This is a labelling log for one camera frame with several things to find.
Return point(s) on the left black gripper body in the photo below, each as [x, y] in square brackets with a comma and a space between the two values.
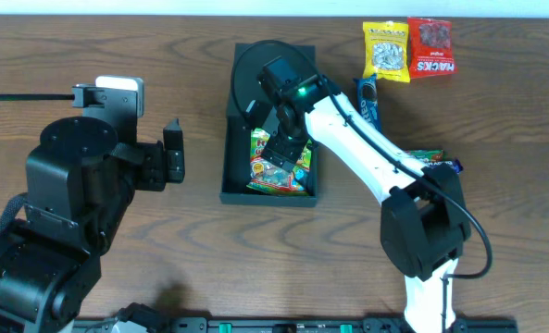
[151, 166]

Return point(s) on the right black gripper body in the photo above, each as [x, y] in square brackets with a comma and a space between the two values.
[282, 151]

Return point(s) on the black gift box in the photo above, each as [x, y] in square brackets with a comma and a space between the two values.
[248, 63]

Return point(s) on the blue Oreo cookie pack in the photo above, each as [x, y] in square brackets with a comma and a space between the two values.
[367, 100]

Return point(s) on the green Haribo gummy bag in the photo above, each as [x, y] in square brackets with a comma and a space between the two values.
[271, 179]

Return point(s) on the yellow seeds snack bag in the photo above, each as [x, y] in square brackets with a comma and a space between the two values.
[386, 50]

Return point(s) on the red Hacks candy bag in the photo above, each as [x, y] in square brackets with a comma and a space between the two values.
[431, 48]

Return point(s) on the red KitKat chocolate bar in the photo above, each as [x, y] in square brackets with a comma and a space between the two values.
[427, 156]

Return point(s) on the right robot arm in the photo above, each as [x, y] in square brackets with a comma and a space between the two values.
[422, 229]

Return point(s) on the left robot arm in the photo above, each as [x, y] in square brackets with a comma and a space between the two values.
[43, 282]

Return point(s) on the blue Dairy Milk chocolate bar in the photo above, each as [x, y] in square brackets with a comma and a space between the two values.
[454, 164]

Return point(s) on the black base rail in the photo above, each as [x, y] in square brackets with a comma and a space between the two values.
[140, 318]

